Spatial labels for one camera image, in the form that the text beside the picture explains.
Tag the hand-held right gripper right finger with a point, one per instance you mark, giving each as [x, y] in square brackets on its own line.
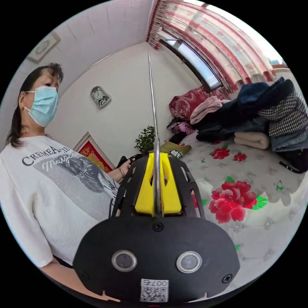
[170, 195]

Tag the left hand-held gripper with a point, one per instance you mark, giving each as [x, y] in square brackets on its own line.
[133, 158]

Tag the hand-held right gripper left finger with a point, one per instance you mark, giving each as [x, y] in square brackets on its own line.
[145, 192]

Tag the silver metal rod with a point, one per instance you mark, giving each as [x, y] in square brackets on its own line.
[153, 108]

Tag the person's right forearm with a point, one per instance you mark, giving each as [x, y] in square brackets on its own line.
[72, 279]

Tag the person's left forearm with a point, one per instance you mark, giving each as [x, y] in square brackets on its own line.
[115, 175]

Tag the person's left hand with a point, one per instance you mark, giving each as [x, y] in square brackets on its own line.
[126, 166]

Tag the green plant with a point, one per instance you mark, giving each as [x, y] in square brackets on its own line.
[145, 139]

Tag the red framed picture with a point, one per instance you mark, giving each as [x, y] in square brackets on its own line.
[96, 156]

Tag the olive cushion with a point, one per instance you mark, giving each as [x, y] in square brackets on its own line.
[174, 148]

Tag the pink bag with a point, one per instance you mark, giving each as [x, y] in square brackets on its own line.
[181, 127]

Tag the red patterned quilt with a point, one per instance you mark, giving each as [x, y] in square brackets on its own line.
[185, 103]

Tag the pink folded blanket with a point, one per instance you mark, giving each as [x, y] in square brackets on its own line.
[207, 108]

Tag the person's body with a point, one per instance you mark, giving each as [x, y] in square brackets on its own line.
[48, 192]

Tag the cream folded blanket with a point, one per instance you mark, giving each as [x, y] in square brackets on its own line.
[251, 140]

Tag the bed with flowered sheet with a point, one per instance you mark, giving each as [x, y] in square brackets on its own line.
[264, 228]

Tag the window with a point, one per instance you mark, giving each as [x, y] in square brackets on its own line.
[195, 63]

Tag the pile of clothes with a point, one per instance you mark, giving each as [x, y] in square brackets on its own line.
[255, 108]

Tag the square ceiling lamp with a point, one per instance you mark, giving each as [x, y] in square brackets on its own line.
[43, 47]

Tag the red and white curtain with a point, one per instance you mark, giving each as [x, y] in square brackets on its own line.
[216, 31]

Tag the wall clock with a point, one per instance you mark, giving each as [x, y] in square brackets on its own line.
[100, 97]

